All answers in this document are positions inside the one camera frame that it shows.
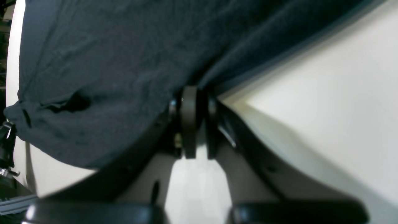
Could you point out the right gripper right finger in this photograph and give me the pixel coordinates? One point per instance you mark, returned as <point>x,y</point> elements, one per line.
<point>263,187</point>

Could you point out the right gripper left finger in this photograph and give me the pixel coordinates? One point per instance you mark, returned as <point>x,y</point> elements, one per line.
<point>132,189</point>

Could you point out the dark long-sleeve T-shirt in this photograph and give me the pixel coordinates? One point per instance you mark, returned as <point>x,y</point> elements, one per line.
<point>94,74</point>

